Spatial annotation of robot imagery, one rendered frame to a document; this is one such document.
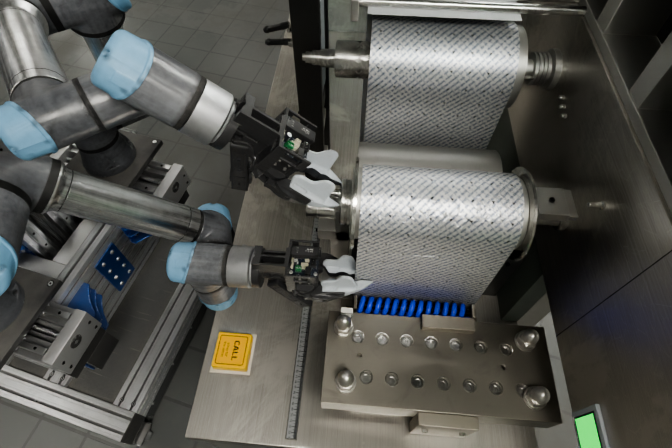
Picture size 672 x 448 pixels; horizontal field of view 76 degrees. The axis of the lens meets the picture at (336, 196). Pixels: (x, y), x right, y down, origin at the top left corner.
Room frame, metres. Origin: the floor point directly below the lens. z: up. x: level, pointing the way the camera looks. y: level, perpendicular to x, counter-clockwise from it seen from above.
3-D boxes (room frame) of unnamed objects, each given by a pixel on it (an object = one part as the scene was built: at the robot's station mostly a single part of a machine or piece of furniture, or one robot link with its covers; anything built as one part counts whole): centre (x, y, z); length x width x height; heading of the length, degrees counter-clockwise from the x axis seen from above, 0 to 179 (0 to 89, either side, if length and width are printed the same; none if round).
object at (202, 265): (0.35, 0.24, 1.11); 0.11 x 0.08 x 0.09; 85
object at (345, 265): (0.35, -0.02, 1.11); 0.09 x 0.03 x 0.06; 87
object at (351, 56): (0.64, -0.03, 1.33); 0.06 x 0.06 x 0.06; 85
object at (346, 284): (0.31, -0.02, 1.11); 0.09 x 0.03 x 0.06; 84
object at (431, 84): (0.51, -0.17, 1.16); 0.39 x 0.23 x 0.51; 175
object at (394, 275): (0.32, -0.15, 1.11); 0.23 x 0.01 x 0.18; 85
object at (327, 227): (0.43, 0.00, 1.05); 0.06 x 0.05 x 0.31; 85
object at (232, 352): (0.25, 0.21, 0.91); 0.07 x 0.07 x 0.02; 85
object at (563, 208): (0.37, -0.33, 1.28); 0.06 x 0.05 x 0.02; 85
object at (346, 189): (0.39, -0.02, 1.25); 0.07 x 0.02 x 0.07; 175
